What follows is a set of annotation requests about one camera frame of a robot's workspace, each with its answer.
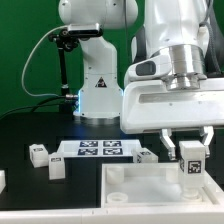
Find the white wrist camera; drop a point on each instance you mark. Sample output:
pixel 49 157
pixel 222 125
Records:
pixel 153 68

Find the white marker sheet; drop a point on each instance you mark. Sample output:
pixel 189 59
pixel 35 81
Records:
pixel 98 148

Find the grey camera on stand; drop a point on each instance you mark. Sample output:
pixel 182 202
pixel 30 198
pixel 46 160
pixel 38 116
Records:
pixel 85 31

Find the white workspace fence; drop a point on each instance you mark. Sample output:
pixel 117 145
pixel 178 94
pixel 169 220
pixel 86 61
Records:
pixel 183 214

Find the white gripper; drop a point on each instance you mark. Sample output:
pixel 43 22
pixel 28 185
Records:
pixel 149 107

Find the white square tabletop part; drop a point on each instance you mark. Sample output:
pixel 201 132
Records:
pixel 145 184

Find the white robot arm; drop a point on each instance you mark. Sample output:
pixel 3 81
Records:
pixel 174 81

